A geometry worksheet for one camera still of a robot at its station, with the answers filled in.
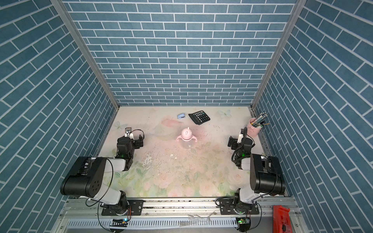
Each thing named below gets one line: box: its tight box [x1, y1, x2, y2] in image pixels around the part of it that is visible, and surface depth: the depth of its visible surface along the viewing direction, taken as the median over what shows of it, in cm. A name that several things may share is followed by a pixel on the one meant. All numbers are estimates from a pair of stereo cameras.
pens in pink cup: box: [250, 111, 271, 129], surface depth 98 cm
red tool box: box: [272, 204, 293, 233], surface depth 68 cm
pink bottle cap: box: [181, 127, 193, 140], surface depth 86 cm
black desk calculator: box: [188, 110, 211, 126], surface depth 114 cm
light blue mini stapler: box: [177, 113, 186, 119], surface depth 114 cm
